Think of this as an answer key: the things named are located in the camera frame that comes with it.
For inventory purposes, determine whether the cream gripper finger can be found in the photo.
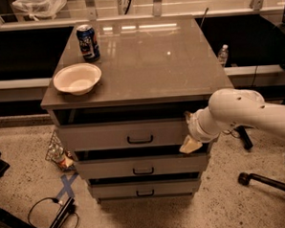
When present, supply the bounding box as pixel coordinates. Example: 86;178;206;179
179;134;203;154

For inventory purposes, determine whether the grey top drawer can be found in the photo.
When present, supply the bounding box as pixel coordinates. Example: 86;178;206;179
56;119;188;151

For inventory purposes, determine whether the grey drawer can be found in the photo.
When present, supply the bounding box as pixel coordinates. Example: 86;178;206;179
89;179;201;200
56;119;188;151
76;153;208;179

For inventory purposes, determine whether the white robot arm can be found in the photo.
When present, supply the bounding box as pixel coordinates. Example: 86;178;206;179
180;88;285;154

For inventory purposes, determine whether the grey drawer cabinet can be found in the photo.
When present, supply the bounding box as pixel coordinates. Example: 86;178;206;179
41;15;230;189

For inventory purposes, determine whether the grey bottom drawer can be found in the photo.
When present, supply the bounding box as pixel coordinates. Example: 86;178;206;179
89;179;201;200

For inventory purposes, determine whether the grey middle drawer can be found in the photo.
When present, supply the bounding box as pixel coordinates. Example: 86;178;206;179
76;153;208;179

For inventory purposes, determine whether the black table leg right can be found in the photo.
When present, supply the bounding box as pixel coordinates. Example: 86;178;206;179
235;126;253;149

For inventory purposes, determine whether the black chair leg with caster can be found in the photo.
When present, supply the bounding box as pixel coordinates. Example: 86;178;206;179
238;172;285;192

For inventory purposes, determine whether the clear plastic water bottle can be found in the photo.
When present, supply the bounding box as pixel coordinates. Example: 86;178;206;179
217;44;229;67

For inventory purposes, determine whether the white bowl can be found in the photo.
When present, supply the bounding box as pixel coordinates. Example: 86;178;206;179
53;63;102;96

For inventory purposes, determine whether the blue tape cross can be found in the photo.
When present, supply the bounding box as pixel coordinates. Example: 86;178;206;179
56;172;78;200

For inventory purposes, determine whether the blue soda can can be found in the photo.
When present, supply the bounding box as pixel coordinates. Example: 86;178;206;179
76;24;100;62

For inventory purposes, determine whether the black stand leg left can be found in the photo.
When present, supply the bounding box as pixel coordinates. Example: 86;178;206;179
0;196;77;228

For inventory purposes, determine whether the clear plastic bag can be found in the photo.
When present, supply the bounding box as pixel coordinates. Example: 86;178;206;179
12;0;67;21

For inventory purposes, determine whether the wire basket with items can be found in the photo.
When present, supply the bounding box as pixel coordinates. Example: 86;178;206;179
45;131;76;171

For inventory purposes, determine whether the black floor cable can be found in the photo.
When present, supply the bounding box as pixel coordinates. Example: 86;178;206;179
26;195;80;228

